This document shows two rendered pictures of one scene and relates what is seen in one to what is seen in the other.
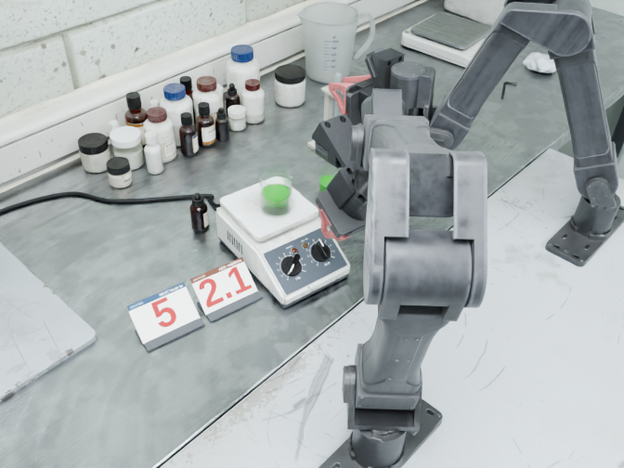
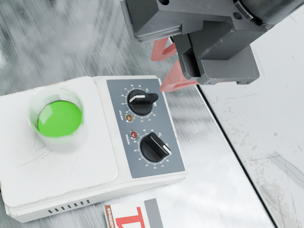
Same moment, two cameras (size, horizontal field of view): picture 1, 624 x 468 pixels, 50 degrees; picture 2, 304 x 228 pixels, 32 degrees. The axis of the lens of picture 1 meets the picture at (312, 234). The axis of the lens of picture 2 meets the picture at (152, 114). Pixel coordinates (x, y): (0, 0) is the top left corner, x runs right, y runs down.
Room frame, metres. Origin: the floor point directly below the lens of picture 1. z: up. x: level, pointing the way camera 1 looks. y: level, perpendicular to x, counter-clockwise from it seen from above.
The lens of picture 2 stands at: (0.70, 0.17, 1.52)
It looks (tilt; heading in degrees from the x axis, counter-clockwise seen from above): 72 degrees down; 287
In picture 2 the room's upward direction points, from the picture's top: 6 degrees clockwise
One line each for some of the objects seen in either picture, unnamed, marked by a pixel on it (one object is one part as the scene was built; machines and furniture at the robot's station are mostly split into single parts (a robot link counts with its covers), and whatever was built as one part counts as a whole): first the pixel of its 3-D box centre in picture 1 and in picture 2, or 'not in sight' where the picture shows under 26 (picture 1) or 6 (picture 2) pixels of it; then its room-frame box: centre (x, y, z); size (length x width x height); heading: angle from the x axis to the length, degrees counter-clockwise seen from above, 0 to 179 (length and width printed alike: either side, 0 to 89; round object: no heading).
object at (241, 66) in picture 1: (242, 77); not in sight; (1.30, 0.16, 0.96); 0.07 x 0.07 x 0.13
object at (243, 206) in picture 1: (268, 206); (51, 139); (0.83, 0.07, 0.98); 0.12 x 0.12 x 0.01; 38
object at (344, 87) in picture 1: (351, 93); not in sight; (1.11, -0.06, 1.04); 0.09 x 0.07 x 0.07; 40
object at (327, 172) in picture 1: (330, 177); not in sight; (0.99, -0.03, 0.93); 0.04 x 0.04 x 0.06
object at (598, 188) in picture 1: (601, 183); not in sight; (0.90, -0.48, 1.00); 0.09 x 0.06 x 0.06; 164
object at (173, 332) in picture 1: (165, 316); not in sight; (0.65, 0.21, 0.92); 0.09 x 0.06 x 0.04; 127
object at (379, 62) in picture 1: (381, 78); not in sight; (1.05, -0.11, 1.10); 0.07 x 0.06 x 0.11; 130
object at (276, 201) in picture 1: (275, 191); (63, 123); (0.82, 0.06, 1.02); 0.06 x 0.05 x 0.08; 165
